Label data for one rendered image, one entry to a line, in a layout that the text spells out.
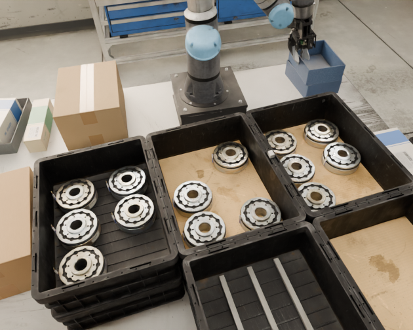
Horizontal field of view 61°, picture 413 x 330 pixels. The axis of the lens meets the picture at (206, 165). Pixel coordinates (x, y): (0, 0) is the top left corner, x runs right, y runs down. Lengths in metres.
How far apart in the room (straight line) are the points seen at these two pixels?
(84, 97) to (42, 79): 1.88
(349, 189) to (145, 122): 0.79
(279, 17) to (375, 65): 2.12
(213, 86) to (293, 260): 0.68
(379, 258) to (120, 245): 0.62
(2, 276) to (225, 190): 0.59
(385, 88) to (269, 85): 1.54
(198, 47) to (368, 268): 0.80
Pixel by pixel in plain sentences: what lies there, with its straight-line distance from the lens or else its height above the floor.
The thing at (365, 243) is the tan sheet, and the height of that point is 0.83.
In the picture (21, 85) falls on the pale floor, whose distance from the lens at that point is 3.20.
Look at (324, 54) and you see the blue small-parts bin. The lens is 1.64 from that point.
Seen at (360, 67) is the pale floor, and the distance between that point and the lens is 3.15.
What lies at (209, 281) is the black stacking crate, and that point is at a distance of 0.85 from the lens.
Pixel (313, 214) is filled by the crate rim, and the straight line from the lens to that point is 0.84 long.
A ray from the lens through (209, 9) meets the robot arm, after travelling 1.31.
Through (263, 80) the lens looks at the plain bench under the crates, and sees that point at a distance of 1.60.
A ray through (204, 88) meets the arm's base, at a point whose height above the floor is 0.86.
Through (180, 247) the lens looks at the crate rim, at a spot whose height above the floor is 0.93.
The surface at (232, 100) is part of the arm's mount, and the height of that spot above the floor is 0.80.
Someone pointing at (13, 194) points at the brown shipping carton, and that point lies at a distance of 1.09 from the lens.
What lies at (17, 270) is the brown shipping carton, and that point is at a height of 0.81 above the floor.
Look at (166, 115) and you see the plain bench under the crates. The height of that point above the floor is 0.70.
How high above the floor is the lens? 1.61
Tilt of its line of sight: 48 degrees down
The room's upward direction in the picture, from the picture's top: 3 degrees counter-clockwise
